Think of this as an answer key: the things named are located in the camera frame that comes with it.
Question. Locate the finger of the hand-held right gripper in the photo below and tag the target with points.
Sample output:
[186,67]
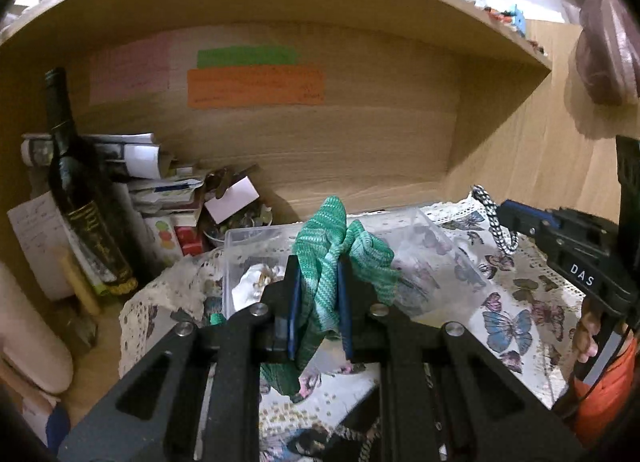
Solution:
[525,219]

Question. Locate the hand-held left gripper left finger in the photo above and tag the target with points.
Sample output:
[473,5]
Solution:
[294,309]

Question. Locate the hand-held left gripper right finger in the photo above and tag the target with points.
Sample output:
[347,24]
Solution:
[344,309]

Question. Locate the green knitted cloth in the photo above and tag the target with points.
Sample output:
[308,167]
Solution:
[325,252]

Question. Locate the clear plastic box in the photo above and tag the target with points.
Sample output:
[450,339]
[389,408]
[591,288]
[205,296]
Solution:
[430,262]

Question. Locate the person's right forearm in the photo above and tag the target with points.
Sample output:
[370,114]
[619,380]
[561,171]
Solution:
[607,392]

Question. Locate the person's right hand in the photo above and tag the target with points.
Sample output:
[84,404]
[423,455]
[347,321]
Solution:
[586,337]

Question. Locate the white crumpled item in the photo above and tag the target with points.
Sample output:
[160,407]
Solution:
[252,284]

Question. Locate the glass bowl of small items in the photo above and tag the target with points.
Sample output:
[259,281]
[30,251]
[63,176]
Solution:
[245,224]

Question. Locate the butterfly print lace tablecloth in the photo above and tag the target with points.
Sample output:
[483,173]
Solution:
[505,322]

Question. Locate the red small box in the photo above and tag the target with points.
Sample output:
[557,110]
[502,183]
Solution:
[190,239]

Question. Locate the white card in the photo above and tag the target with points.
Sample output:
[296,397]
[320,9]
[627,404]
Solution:
[232,199]

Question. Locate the pile of papers and booklets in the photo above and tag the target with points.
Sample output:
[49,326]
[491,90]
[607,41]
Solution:
[150,177]

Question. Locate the yellow stick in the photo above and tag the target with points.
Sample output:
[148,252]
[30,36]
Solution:
[80,287]

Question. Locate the orange paper note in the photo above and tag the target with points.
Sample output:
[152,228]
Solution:
[255,86]

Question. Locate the dark wine bottle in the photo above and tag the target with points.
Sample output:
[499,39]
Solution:
[85,202]

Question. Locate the green paper note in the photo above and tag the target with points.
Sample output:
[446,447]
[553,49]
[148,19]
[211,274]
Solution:
[246,56]

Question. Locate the white handwritten notebook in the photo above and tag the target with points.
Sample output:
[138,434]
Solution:
[40,242]

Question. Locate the white cylinder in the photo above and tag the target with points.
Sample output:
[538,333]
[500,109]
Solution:
[30,327]

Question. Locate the pink paper note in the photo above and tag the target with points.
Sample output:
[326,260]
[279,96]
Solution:
[129,70]

